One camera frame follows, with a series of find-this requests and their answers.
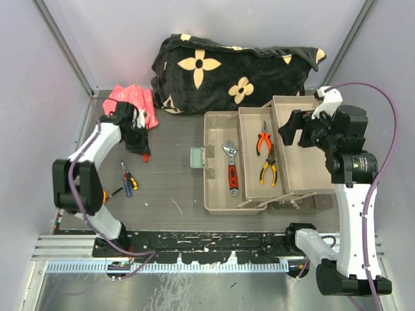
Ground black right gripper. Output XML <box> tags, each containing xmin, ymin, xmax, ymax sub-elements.
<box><xmin>278</xmin><ymin>106</ymin><xmax>339</xmax><ymax>153</ymax></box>

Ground red handled screwdriver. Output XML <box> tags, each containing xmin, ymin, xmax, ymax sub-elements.
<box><xmin>142</xmin><ymin>154</ymin><xmax>150</xmax><ymax>163</ymax></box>

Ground orange handled needle-nose pliers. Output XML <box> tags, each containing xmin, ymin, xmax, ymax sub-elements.
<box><xmin>255</xmin><ymin>121</ymin><xmax>272</xmax><ymax>156</ymax></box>

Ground yellow handled pliers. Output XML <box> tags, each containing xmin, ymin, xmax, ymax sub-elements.
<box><xmin>258</xmin><ymin>144</ymin><xmax>278</xmax><ymax>188</ymax></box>

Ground black yellow screwdriver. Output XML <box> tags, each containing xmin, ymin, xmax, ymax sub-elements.
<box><xmin>126</xmin><ymin>172</ymin><xmax>139</xmax><ymax>190</ymax></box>

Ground blue handled screwdriver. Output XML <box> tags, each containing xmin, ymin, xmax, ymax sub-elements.
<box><xmin>121</xmin><ymin>161</ymin><xmax>132</xmax><ymax>198</ymax></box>

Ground beige plastic tool box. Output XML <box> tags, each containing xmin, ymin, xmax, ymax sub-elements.
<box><xmin>190</xmin><ymin>96</ymin><xmax>336</xmax><ymax>215</ymax></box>

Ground red handled adjustable wrench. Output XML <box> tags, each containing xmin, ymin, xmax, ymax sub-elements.
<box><xmin>222</xmin><ymin>140</ymin><xmax>239</xmax><ymax>197</ymax></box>

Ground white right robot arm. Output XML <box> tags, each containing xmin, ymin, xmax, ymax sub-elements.
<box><xmin>278</xmin><ymin>105</ymin><xmax>392</xmax><ymax>296</ymax></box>

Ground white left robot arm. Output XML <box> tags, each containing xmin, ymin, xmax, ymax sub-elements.
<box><xmin>52</xmin><ymin>101</ymin><xmax>150</xmax><ymax>257</ymax></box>

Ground pink printed plastic bag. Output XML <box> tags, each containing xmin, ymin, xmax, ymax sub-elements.
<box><xmin>102</xmin><ymin>85</ymin><xmax>159</xmax><ymax>129</ymax></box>

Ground orange tape measure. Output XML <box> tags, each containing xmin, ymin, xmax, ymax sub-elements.
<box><xmin>103</xmin><ymin>190</ymin><xmax>108</xmax><ymax>203</ymax></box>

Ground black floral plush blanket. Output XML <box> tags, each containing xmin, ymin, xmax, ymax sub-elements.
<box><xmin>151</xmin><ymin>34</ymin><xmax>326</xmax><ymax>115</ymax></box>

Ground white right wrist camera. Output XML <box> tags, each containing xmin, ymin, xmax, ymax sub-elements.
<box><xmin>311</xmin><ymin>86</ymin><xmax>343</xmax><ymax>119</ymax></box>

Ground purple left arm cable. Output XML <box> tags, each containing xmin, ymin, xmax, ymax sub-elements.
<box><xmin>66</xmin><ymin>113</ymin><xmax>157</xmax><ymax>280</ymax></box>

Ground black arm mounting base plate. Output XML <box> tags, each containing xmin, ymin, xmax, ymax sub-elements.
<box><xmin>92</xmin><ymin>230</ymin><xmax>312</xmax><ymax>265</ymax></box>

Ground aluminium frame rail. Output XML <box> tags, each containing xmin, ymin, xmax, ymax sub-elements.
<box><xmin>31</xmin><ymin>235</ymin><xmax>386</xmax><ymax>273</ymax></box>

